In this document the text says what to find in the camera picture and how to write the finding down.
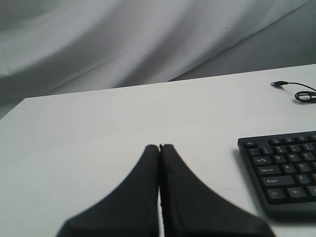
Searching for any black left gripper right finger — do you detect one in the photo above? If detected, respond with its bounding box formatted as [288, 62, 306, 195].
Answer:
[159, 144, 273, 237]

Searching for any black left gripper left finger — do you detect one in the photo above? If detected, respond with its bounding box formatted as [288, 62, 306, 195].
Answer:
[57, 145, 159, 237]

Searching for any black acer keyboard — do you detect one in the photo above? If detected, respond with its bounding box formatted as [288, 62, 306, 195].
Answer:
[237, 131, 316, 221]

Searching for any grey backdrop cloth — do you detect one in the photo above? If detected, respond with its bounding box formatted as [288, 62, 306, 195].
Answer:
[0, 0, 316, 116]

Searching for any black keyboard usb cable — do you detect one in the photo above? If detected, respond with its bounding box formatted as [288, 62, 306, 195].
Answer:
[271, 80, 316, 104]

